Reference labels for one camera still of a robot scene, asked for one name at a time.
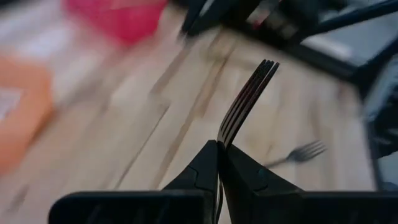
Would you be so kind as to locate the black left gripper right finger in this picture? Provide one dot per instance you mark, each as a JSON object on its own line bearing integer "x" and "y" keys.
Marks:
{"x": 248, "y": 193}

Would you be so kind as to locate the red plastic bin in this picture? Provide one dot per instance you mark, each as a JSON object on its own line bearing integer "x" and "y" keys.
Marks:
{"x": 124, "y": 21}

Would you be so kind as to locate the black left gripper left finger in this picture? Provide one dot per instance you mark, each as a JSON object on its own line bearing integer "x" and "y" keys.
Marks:
{"x": 203, "y": 174}

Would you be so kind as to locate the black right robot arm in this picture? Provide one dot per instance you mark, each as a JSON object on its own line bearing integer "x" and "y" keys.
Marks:
{"x": 298, "y": 18}

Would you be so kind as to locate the orange plastic bin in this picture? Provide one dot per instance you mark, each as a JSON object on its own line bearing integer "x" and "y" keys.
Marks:
{"x": 21, "y": 124}

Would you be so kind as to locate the black fork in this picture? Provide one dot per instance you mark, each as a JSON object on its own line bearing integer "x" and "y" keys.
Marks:
{"x": 306, "y": 152}
{"x": 245, "y": 102}

